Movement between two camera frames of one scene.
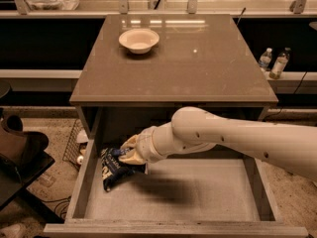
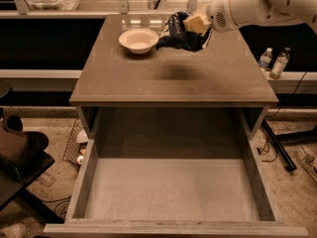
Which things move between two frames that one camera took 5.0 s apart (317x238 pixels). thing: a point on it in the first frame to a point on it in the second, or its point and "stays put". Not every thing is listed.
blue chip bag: (114, 170) to (176, 35)
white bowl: (139, 40) stays put
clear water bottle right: (280, 63) stays put
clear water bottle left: (265, 59) stays put
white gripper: (145, 145) to (219, 16)
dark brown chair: (23, 156) stays put
